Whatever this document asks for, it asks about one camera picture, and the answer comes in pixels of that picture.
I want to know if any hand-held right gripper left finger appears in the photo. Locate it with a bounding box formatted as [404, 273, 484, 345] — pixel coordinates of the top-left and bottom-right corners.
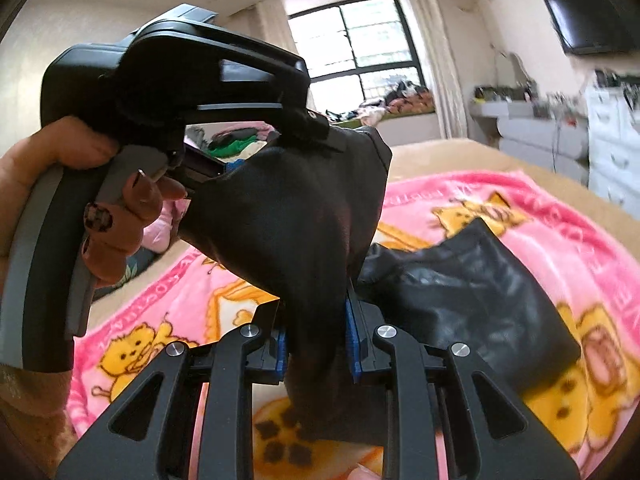
[55, 305, 290, 480]

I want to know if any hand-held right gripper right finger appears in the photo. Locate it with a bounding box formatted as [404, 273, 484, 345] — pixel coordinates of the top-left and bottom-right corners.
[344, 287, 581, 480]

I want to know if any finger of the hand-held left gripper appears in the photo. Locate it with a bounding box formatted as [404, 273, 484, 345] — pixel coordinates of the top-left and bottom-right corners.
[120, 22, 347, 154]
[170, 150, 247, 181]

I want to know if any black leather jacket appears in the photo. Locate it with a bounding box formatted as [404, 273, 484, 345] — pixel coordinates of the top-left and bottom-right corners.
[177, 125, 583, 443]

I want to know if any person's left forearm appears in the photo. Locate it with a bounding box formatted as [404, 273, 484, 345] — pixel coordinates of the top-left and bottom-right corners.
[0, 360, 76, 477]

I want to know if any pile of folded clothes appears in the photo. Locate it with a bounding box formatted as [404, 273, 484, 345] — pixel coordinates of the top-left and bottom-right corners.
[187, 127, 281, 163]

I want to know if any heap of clothes on windowsill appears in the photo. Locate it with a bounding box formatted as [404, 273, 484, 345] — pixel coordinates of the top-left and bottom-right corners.
[325, 80, 436, 128]

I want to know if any person's left hand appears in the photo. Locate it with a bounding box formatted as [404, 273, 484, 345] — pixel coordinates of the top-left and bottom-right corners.
[0, 116, 188, 288]

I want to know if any person's right hand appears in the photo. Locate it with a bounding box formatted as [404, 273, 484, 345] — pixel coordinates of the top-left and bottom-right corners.
[349, 462, 386, 480]

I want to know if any pink duvet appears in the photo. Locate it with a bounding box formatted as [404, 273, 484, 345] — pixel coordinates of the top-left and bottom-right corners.
[142, 199, 192, 254]

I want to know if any cream curtain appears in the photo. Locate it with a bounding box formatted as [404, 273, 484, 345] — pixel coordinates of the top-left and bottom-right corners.
[392, 0, 468, 141]
[255, 0, 301, 56]

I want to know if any dark floral pillow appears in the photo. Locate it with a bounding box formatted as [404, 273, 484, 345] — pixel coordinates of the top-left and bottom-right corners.
[95, 247, 166, 291]

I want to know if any black framed window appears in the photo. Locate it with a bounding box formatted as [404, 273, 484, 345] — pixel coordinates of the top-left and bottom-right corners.
[287, 0, 428, 111]

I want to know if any bed with beige sheet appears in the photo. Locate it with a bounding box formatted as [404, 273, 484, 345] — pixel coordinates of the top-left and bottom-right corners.
[90, 137, 640, 311]

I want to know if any pink printed blanket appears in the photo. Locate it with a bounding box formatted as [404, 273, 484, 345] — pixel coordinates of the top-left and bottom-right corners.
[67, 170, 640, 480]

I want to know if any grey dressing table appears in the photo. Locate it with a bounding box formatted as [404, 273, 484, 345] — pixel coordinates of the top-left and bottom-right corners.
[470, 97, 591, 186]

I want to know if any clutter of toiletries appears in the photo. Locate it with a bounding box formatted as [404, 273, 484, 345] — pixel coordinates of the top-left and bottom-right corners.
[472, 82, 591, 121]

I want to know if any dressing table mirror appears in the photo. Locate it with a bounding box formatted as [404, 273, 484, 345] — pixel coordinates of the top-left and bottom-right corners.
[492, 50, 536, 101]

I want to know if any white drawer chest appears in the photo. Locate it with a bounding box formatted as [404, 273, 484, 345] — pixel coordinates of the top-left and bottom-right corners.
[585, 80, 640, 206]

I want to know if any wall mounted television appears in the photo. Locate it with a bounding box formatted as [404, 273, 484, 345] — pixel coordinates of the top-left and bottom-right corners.
[542, 0, 640, 56]

